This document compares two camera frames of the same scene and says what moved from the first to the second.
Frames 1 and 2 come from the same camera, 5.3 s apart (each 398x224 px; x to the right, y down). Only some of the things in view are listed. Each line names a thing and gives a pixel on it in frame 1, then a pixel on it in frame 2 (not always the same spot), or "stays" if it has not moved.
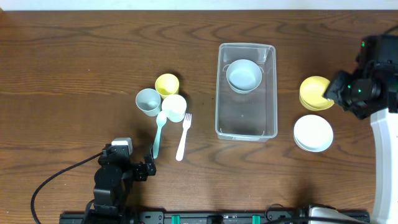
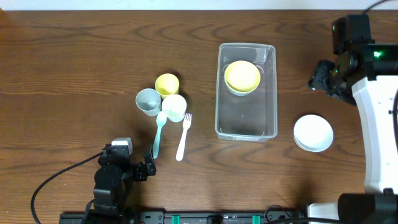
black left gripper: x=140 y=173 stays
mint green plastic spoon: x=161 y=119 stays
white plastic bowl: x=313 y=132 stays
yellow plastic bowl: x=311 y=92 to x=242 y=76
